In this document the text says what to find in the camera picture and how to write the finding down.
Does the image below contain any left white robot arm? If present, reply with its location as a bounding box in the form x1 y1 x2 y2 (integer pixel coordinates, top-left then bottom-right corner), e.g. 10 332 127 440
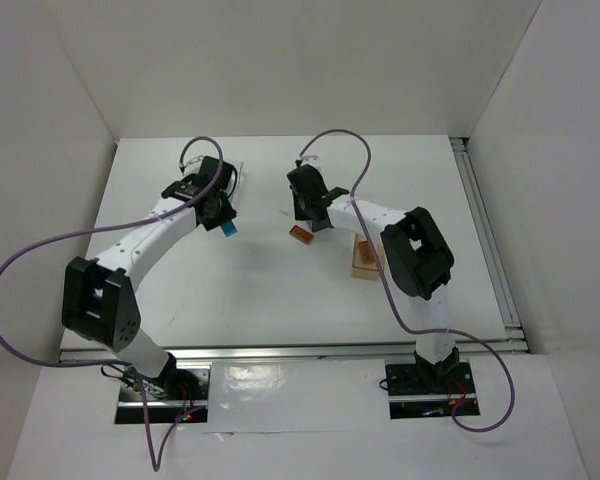
61 156 240 394

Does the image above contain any teal long lego brick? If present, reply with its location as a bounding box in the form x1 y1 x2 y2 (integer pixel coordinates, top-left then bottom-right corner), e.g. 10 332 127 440
220 220 238 237

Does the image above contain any orange lego plate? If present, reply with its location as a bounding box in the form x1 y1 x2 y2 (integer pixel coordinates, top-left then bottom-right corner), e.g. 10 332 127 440
357 241 375 265

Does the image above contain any orange lego brick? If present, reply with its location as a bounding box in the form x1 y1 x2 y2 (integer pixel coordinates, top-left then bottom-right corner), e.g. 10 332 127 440
289 225 314 245

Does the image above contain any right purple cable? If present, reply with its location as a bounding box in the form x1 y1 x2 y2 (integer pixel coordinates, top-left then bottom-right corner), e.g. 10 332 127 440
293 128 518 432

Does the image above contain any clear plastic container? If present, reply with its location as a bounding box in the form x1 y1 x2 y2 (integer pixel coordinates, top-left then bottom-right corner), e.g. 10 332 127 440
227 161 244 205

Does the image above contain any aluminium front rail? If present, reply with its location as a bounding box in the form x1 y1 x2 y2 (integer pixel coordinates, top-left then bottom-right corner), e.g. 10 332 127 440
57 341 434 365

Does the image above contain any orange translucent plastic container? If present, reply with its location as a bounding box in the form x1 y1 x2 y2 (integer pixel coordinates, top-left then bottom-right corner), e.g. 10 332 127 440
351 234 380 281

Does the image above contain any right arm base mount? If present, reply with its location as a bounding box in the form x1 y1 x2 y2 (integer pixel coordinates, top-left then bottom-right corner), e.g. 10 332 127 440
378 362 480 420

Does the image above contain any aluminium side rail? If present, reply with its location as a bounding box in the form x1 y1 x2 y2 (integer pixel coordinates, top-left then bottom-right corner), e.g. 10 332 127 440
449 137 531 354

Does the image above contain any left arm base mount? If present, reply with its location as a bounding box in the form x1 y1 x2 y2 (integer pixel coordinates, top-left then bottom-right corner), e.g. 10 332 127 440
100 366 211 425

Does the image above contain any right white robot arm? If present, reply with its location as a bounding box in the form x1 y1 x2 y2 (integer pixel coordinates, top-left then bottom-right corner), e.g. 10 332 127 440
287 159 459 385

